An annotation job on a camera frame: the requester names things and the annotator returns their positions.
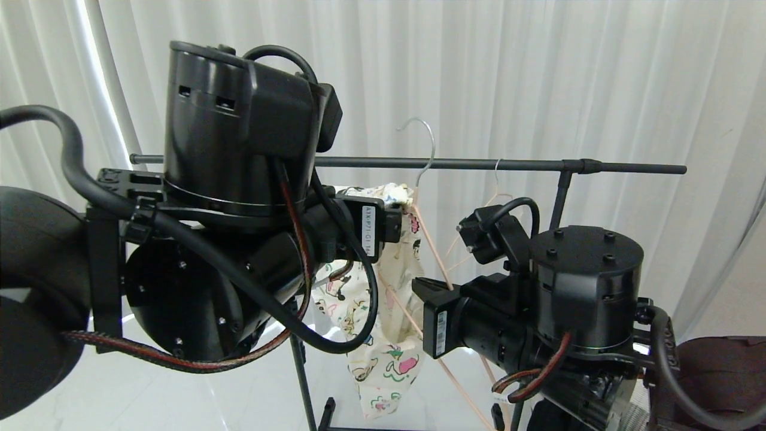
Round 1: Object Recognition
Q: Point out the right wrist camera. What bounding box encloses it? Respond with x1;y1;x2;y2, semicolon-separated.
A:
457;205;533;271

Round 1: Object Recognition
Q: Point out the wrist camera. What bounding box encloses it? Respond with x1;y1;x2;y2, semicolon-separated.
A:
302;81;344;155
457;205;533;271

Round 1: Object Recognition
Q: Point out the pink clothes hanger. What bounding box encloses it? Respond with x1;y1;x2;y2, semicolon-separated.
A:
383;117;513;431
446;158;522;274

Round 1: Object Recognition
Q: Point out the black cable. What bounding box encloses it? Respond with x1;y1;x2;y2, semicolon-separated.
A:
500;197;542;241
244;44;320;85
0;105;381;356
648;306;766;431

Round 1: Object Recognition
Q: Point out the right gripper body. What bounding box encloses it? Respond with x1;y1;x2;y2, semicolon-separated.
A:
411;274;535;361

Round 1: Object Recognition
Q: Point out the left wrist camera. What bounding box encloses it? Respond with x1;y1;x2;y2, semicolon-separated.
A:
302;81;344;155

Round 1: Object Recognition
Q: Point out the black clothes rack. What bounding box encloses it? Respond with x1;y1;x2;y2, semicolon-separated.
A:
130;154;688;431

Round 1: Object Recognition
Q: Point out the cream printed garment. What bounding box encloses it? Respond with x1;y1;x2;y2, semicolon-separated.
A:
311;183;427;420

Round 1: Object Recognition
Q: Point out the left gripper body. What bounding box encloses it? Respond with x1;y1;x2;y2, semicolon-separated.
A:
302;194;404;269

